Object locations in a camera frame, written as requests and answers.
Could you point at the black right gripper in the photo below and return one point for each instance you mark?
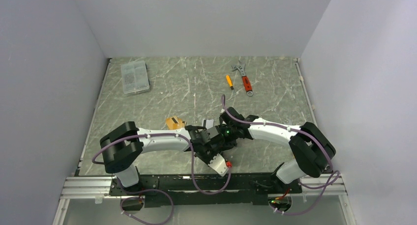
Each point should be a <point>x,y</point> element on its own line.
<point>226,143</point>

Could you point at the red adjustable wrench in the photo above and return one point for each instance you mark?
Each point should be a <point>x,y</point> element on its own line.
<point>245,80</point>

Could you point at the black base frame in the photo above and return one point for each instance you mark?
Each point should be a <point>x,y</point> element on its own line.
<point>157,190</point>

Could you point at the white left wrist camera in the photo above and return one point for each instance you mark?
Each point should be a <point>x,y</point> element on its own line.
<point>219,165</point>

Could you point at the gold card stack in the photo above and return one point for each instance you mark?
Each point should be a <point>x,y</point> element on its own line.
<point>174,123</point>

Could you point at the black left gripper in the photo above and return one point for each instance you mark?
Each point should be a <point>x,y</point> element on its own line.
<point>207,161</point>

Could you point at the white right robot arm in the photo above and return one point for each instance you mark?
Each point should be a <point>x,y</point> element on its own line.
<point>311,150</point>

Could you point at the clear plastic screw box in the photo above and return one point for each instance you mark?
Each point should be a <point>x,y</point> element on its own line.
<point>135,77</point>

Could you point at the white card stack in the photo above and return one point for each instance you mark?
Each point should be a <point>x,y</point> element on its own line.
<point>208,123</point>

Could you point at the orange screwdriver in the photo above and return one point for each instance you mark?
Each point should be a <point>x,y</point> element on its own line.
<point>230,83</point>

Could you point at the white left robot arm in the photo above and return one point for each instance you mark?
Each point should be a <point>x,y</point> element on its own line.
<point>121,147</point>

